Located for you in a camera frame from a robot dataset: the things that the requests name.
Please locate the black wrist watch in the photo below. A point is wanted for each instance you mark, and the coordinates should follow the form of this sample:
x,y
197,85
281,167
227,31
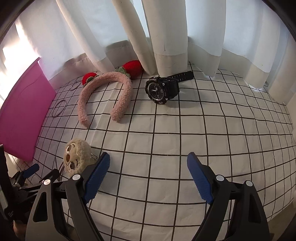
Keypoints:
x,y
161,89

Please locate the white checked tablecloth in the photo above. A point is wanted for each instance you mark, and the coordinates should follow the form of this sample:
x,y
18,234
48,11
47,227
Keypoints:
x,y
148,192

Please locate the white curtain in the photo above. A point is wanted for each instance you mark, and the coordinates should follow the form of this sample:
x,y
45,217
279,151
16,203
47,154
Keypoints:
x,y
72,37

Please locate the large silver bangle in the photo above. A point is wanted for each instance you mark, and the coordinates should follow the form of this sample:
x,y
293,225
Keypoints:
x,y
58,108

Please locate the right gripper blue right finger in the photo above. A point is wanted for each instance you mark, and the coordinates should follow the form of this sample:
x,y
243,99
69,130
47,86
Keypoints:
x,y
202,175

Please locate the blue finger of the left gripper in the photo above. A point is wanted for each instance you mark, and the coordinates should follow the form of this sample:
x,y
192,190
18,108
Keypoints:
x,y
30,171

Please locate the pink plastic tub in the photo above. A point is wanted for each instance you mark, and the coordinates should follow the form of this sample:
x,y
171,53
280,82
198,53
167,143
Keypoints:
x,y
23,112

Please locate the pink fuzzy strawberry headband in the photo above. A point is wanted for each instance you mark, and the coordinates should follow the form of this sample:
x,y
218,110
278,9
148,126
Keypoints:
x,y
121,79

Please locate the plush sloth hair accessory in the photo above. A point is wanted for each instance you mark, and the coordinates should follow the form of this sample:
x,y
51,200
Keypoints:
x,y
77,156

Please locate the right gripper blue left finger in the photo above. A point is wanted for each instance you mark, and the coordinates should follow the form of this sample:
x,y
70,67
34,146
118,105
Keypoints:
x,y
93,176

